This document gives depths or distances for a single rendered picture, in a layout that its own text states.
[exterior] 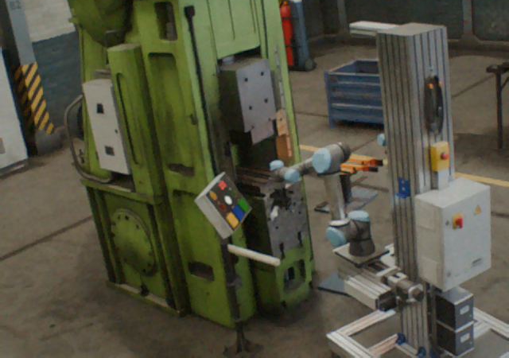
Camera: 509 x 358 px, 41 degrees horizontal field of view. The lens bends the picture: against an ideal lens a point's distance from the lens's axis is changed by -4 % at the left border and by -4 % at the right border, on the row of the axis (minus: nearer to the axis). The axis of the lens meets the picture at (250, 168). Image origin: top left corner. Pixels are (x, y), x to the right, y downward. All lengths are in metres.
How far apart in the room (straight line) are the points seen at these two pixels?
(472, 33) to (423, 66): 8.80
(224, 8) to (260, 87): 0.55
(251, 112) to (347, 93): 4.17
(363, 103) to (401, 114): 4.93
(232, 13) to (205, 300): 1.98
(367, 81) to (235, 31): 4.03
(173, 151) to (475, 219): 2.06
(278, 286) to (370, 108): 3.98
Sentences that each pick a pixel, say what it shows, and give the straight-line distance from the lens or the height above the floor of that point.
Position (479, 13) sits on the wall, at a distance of 12.09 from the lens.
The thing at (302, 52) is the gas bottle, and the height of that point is 0.34.
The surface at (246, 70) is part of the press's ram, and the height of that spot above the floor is 1.74.
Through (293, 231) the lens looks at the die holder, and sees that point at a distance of 4.79.
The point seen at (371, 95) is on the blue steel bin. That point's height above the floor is 0.45.
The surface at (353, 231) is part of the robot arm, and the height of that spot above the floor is 0.99.
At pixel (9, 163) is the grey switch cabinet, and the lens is 9.43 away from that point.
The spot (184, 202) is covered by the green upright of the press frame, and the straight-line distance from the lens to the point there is 4.75.
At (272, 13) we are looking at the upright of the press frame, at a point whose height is 2.01.
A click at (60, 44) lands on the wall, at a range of 10.35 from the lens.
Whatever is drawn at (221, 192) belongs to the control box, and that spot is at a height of 1.14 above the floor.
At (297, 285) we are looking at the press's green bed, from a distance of 5.00.
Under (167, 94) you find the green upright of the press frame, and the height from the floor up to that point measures 1.64.
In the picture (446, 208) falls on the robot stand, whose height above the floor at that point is 1.22.
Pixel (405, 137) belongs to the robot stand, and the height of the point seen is 1.51.
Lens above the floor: 2.66
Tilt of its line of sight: 20 degrees down
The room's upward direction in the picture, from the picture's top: 9 degrees counter-clockwise
